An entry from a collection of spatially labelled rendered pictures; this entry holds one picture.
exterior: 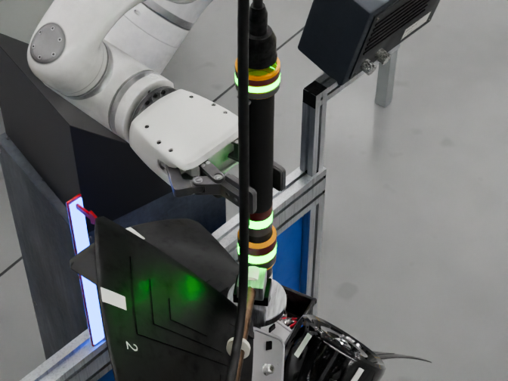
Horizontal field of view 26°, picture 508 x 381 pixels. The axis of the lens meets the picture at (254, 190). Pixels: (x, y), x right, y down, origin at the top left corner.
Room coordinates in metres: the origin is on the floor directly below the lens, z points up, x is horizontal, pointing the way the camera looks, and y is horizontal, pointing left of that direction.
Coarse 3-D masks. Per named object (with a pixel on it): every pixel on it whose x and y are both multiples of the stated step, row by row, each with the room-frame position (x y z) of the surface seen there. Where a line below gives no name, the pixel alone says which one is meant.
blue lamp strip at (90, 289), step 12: (72, 204) 1.04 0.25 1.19; (72, 216) 1.04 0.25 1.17; (84, 216) 1.06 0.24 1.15; (84, 228) 1.05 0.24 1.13; (84, 240) 1.05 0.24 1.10; (84, 288) 1.04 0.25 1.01; (96, 288) 1.06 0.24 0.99; (96, 300) 1.05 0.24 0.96; (96, 312) 1.05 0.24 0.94; (96, 324) 1.05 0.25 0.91; (96, 336) 1.05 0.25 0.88
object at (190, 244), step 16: (144, 224) 1.02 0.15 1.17; (160, 224) 1.03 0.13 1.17; (176, 224) 1.03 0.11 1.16; (192, 224) 1.04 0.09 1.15; (160, 240) 0.98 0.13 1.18; (176, 240) 0.99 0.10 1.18; (192, 240) 0.99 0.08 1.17; (208, 240) 1.00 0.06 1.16; (80, 256) 0.93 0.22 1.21; (176, 256) 0.95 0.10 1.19; (192, 256) 0.95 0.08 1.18; (208, 256) 0.96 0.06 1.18; (224, 256) 0.96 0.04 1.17; (80, 272) 0.90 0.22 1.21; (208, 272) 0.92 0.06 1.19; (224, 272) 0.93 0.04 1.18; (224, 288) 0.90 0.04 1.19
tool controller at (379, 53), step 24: (336, 0) 1.47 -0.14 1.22; (360, 0) 1.45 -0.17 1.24; (384, 0) 1.46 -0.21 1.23; (408, 0) 1.51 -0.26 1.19; (432, 0) 1.60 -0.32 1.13; (312, 24) 1.51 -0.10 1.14; (336, 24) 1.47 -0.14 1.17; (360, 24) 1.44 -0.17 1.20; (384, 24) 1.48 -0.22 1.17; (408, 24) 1.56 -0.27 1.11; (312, 48) 1.51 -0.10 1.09; (336, 48) 1.47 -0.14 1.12; (360, 48) 1.45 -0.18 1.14; (384, 48) 1.52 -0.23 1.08; (336, 72) 1.47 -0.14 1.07; (360, 72) 1.49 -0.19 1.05
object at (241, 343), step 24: (240, 0) 0.73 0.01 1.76; (240, 24) 0.73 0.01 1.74; (240, 48) 0.72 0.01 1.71; (240, 72) 0.72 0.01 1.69; (240, 96) 0.72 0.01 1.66; (240, 120) 0.72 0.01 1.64; (240, 144) 0.72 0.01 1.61; (240, 168) 0.72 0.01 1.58; (240, 192) 0.72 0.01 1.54; (240, 216) 0.72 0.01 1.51; (240, 240) 0.72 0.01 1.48; (240, 264) 0.72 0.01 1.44; (240, 288) 0.71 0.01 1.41; (240, 312) 0.70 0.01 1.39; (240, 336) 0.68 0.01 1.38
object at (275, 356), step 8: (256, 328) 0.76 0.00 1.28; (256, 336) 0.75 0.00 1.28; (264, 336) 0.76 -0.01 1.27; (272, 336) 0.77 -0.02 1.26; (256, 344) 0.75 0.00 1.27; (264, 344) 0.75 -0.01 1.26; (272, 344) 0.76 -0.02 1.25; (280, 344) 0.77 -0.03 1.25; (256, 352) 0.74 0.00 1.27; (264, 352) 0.74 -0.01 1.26; (272, 352) 0.75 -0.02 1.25; (280, 352) 0.76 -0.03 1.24; (256, 360) 0.73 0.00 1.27; (264, 360) 0.73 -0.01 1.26; (272, 360) 0.74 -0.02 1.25; (280, 360) 0.75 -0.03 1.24; (256, 368) 0.72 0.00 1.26; (280, 368) 0.74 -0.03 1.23; (256, 376) 0.71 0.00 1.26; (264, 376) 0.72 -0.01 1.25; (272, 376) 0.72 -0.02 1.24; (280, 376) 0.73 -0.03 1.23
